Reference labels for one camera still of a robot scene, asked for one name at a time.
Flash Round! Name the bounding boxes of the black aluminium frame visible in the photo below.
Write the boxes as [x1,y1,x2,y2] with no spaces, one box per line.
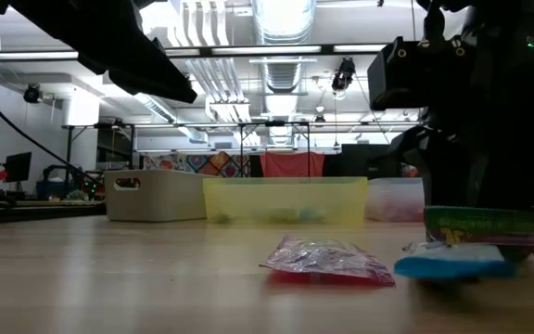
[0,43,388,227]

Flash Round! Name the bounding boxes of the black clothes rack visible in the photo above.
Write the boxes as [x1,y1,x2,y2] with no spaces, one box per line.
[61,120,419,180]

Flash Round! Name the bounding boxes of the colourful patchwork quilt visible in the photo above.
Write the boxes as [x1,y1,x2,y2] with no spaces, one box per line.
[142,150,253,179]

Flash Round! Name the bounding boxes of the silver ceiling air duct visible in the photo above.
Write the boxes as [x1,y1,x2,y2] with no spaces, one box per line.
[250,0,318,149]

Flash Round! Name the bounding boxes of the black spotlight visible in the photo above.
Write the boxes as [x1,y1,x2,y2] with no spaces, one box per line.
[22,83,45,105]

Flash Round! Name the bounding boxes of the red hanging cloth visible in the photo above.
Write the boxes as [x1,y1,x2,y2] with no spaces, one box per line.
[260,151,327,179]

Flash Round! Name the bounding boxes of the long black cable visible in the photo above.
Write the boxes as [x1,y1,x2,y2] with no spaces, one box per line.
[0,81,106,189]

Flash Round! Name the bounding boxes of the light grey plastic bin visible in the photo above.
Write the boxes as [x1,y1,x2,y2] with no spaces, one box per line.
[104,168,211,223]

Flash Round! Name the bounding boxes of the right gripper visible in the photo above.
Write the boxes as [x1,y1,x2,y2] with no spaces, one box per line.
[367,0,534,208]

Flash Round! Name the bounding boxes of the small blue candy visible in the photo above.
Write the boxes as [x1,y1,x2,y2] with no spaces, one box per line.
[393,241,517,282]

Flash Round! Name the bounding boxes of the black crate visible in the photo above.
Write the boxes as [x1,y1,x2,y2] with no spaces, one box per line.
[339,142,403,180]

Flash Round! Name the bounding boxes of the black monitor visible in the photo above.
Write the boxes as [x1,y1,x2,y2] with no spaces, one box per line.
[4,151,33,184]

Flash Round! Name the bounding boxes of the yellow plastic bin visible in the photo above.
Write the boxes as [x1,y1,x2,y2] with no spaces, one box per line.
[202,176,370,227]

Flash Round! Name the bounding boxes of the black hanging camera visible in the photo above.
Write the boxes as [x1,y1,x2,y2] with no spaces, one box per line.
[330,57,358,93]

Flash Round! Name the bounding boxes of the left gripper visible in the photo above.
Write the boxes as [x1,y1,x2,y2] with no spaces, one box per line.
[9,0,199,105]

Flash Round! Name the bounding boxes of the green candy pack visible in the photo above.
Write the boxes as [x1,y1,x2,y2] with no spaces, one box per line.
[424,206,534,247]

